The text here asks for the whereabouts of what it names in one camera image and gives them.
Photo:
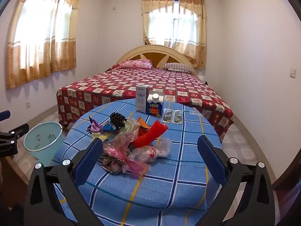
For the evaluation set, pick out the white wall outlet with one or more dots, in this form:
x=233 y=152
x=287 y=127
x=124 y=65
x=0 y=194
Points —
x=27 y=104

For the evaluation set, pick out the white wall light switch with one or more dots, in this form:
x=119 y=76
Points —
x=292 y=73

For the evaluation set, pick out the white and blue carton box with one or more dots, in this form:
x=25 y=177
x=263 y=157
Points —
x=141 y=98

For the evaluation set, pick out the clear foil packet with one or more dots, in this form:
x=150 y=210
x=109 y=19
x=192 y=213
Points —
x=167 y=115
x=177 y=117

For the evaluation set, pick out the blue carton with white cap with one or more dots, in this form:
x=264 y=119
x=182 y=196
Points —
x=154 y=109

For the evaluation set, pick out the cream wooden headboard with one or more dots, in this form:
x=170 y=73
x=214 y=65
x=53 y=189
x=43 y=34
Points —
x=150 y=48

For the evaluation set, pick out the beige floral curtain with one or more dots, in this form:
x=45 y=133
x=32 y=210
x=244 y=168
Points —
x=42 y=70
x=195 y=51

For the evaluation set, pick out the teal round trash bin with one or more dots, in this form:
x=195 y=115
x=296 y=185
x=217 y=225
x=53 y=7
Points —
x=42 y=139

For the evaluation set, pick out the purple foil wrapper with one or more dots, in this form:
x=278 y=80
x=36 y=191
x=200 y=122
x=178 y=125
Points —
x=95 y=127

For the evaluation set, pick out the pink plastic bag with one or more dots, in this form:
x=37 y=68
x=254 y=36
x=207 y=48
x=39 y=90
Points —
x=131 y=167

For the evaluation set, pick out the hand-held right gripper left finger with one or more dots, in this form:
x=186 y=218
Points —
x=89 y=162

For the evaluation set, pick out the striped pillow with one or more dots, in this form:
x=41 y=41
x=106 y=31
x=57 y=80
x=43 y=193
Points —
x=178 y=67

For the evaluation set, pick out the red foam net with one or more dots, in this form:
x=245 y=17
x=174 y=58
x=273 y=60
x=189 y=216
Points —
x=152 y=134

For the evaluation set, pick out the orange wrapper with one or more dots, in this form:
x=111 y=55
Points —
x=142 y=122

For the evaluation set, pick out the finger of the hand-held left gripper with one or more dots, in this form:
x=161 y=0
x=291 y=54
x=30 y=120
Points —
x=20 y=130
x=4 y=115

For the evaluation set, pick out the blue checked tablecloth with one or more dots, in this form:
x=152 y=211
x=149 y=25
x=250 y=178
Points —
x=164 y=193

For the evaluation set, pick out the red checked bedspread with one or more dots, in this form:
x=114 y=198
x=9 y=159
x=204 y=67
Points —
x=117 y=84

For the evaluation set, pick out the yellow plastic bag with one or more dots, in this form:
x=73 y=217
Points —
x=101 y=136

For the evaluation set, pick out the clear plastic bag red print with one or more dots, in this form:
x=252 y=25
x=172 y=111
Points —
x=145 y=154

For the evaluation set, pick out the black foam net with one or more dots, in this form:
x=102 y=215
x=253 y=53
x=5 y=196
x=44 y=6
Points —
x=117 y=120

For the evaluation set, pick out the blue wrapper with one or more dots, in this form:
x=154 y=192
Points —
x=108 y=127

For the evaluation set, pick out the pink pillow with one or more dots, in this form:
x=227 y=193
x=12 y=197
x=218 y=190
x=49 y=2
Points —
x=136 y=64

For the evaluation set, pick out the striped brown wrapper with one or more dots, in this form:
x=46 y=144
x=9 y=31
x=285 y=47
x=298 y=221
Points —
x=112 y=164

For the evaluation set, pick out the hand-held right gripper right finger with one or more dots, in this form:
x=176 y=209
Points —
x=211 y=157

